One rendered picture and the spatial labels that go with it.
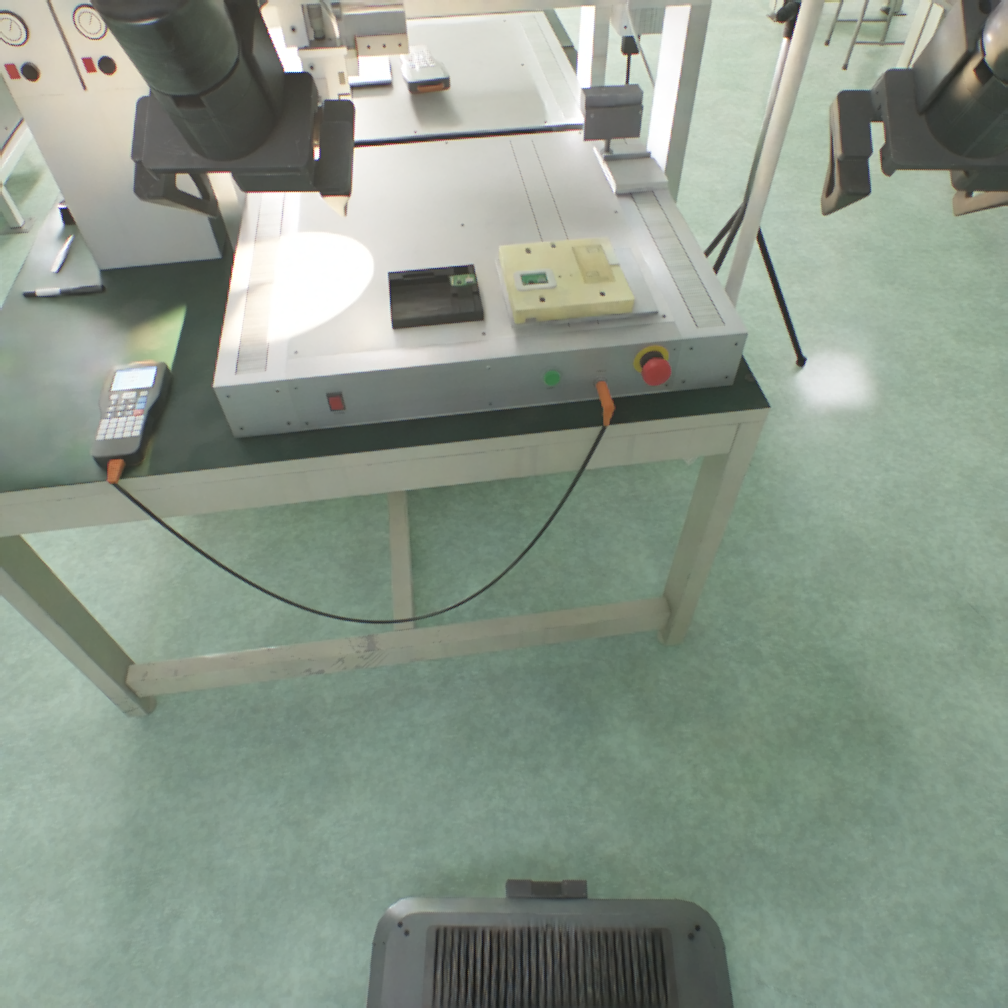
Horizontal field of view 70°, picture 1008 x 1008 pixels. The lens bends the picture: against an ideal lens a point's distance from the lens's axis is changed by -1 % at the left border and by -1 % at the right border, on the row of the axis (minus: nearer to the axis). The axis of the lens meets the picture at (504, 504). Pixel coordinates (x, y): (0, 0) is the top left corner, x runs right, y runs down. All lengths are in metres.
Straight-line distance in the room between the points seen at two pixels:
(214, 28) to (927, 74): 0.40
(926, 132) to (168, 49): 0.42
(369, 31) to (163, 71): 0.68
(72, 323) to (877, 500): 1.86
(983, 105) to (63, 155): 1.26
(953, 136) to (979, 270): 2.64
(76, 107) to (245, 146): 0.91
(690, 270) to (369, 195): 0.56
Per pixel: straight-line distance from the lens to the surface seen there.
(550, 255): 1.10
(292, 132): 0.51
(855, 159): 0.55
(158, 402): 1.16
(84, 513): 1.18
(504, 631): 1.52
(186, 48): 0.44
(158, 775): 1.72
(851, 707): 1.76
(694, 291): 1.12
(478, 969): 1.23
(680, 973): 1.25
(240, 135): 0.49
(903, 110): 0.55
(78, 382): 1.29
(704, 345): 1.05
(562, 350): 0.99
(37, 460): 1.19
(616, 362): 1.03
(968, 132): 0.53
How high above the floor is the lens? 1.48
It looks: 51 degrees down
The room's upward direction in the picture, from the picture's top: 1 degrees counter-clockwise
